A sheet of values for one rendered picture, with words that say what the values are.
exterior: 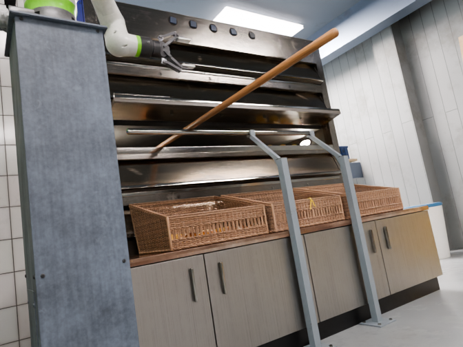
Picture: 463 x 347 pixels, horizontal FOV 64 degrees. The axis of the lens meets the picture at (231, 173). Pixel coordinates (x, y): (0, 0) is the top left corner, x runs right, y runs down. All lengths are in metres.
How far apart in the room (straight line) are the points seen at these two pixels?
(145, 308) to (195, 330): 0.24
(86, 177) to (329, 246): 1.52
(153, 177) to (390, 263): 1.52
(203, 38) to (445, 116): 3.24
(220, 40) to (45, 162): 2.07
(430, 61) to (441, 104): 0.54
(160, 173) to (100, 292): 1.39
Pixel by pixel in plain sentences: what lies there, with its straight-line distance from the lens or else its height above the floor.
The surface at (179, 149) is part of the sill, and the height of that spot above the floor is 1.16.
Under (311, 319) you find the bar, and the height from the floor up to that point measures 0.15.
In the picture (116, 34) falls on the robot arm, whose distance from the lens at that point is 1.74.
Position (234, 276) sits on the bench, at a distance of 1.75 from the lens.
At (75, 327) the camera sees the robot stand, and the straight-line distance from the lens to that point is 0.92.
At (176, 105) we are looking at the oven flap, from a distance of 2.24.
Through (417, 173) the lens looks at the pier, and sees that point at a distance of 4.98.
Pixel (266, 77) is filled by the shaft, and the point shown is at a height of 1.18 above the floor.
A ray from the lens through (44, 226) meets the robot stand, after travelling 0.90.
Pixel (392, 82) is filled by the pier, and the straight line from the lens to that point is 5.20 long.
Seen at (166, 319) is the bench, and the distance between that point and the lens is 1.61.
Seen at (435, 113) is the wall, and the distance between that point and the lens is 5.13.
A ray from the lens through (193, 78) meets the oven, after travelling 2.55.
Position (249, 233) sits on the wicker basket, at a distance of 1.87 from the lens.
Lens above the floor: 0.63
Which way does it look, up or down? 8 degrees up
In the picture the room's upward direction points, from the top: 9 degrees counter-clockwise
